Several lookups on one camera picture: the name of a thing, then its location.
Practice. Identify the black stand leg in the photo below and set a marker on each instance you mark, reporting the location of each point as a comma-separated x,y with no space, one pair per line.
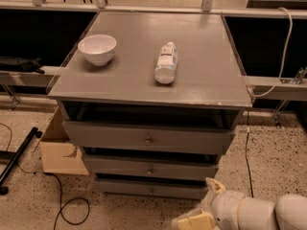
10,158

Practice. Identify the grey drawer cabinet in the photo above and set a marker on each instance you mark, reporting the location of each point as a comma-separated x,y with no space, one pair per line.
209,91

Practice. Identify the metal rail bracket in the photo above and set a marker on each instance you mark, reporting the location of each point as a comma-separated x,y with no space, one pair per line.
300,75

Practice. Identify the grey drawer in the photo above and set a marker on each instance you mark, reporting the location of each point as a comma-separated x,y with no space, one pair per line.
153,138
147,189
148,167

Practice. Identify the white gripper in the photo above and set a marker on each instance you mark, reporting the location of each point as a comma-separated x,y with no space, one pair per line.
224,209

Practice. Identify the cardboard box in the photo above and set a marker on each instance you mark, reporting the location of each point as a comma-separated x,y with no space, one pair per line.
58,154

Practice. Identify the grey bottom drawer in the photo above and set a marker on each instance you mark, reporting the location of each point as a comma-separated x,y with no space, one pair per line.
147,189

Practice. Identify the white bowl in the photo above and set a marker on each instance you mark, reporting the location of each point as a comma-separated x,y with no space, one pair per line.
98,49

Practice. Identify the grey top drawer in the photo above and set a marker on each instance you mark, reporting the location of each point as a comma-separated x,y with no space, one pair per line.
153,138

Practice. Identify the black cloth bundle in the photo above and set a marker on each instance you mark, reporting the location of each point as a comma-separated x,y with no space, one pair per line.
20,64

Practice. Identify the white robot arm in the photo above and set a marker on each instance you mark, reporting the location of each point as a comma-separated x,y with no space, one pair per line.
290,212

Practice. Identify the clear plastic bottle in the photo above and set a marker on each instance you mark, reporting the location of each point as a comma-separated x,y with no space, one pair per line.
166,67

